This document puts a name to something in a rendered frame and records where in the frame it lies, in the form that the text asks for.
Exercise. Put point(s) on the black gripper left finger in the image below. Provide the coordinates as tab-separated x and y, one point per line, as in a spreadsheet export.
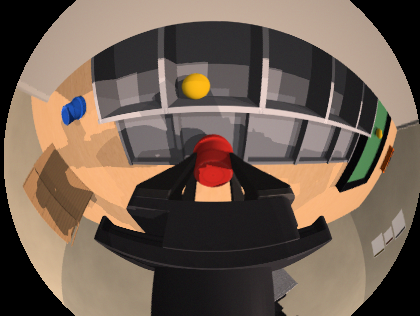
171	182

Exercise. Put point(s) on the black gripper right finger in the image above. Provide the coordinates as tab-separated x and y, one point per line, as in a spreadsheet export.
257	184

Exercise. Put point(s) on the grey slanted panel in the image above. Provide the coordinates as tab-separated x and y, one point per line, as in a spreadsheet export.
235	44

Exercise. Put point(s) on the blue round disc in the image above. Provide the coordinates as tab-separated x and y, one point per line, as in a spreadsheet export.
73	110

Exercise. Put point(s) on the red plug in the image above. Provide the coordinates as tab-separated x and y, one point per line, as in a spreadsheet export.
213	166

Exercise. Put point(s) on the green tray with black rim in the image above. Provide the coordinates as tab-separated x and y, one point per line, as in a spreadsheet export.
371	154

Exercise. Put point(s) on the orange digital multimeter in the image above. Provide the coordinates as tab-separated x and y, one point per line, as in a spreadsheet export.
387	158

